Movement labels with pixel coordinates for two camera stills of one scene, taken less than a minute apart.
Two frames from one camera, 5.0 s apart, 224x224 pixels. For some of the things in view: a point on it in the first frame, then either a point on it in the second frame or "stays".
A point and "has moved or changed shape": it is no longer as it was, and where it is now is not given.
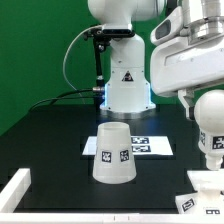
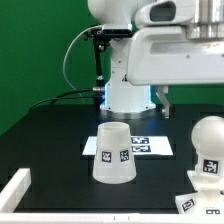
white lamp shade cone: x=114 y=159 stays
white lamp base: x=209 y=184 stays
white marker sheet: x=141 y=146 stays
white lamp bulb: x=209 y=119 has moved or changed shape
